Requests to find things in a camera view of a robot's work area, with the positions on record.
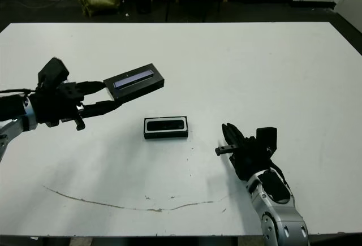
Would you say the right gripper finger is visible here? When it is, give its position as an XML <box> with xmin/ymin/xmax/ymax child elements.
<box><xmin>227</xmin><ymin>122</ymin><xmax>248</xmax><ymax>144</ymax></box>
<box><xmin>221</xmin><ymin>123</ymin><xmax>242</xmax><ymax>147</ymax></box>

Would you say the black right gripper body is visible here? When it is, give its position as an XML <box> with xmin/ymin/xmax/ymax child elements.
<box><xmin>215</xmin><ymin>135</ymin><xmax>277</xmax><ymax>182</ymax></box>

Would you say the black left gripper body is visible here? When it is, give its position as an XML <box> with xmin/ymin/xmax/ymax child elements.
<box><xmin>29</xmin><ymin>81</ymin><xmax>87</xmax><ymax>131</ymax></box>

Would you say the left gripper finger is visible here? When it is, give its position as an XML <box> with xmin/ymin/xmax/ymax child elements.
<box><xmin>75</xmin><ymin>80</ymin><xmax>107</xmax><ymax>97</ymax></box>
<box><xmin>80</xmin><ymin>100</ymin><xmax>123</xmax><ymax>119</ymax></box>

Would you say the black printed box lid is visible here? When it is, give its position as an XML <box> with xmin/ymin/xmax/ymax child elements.
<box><xmin>102</xmin><ymin>63</ymin><xmax>166</xmax><ymax>102</ymax></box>

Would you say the slim black camera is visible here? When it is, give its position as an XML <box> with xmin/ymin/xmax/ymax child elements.
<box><xmin>146</xmin><ymin>119</ymin><xmax>185</xmax><ymax>132</ymax></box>

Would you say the black box white insert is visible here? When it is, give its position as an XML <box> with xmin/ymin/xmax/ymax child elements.
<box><xmin>143</xmin><ymin>115</ymin><xmax>189</xmax><ymax>141</ymax></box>

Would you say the white door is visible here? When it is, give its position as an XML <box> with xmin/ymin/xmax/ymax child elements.
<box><xmin>335</xmin><ymin>0</ymin><xmax>362</xmax><ymax>54</ymax></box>

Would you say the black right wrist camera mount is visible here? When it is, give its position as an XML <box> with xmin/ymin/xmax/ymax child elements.
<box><xmin>255</xmin><ymin>127</ymin><xmax>278</xmax><ymax>157</ymax></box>

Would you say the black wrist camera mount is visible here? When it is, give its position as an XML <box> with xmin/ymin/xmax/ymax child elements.
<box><xmin>255</xmin><ymin>127</ymin><xmax>278</xmax><ymax>157</ymax></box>
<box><xmin>37</xmin><ymin>57</ymin><xmax>70</xmax><ymax>89</ymax></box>

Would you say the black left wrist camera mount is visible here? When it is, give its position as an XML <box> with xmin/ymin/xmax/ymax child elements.
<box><xmin>37</xmin><ymin>57</ymin><xmax>70</xmax><ymax>89</ymax></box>

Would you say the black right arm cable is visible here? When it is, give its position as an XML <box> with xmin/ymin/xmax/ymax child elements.
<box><xmin>268</xmin><ymin>159</ymin><xmax>290</xmax><ymax>189</ymax></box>

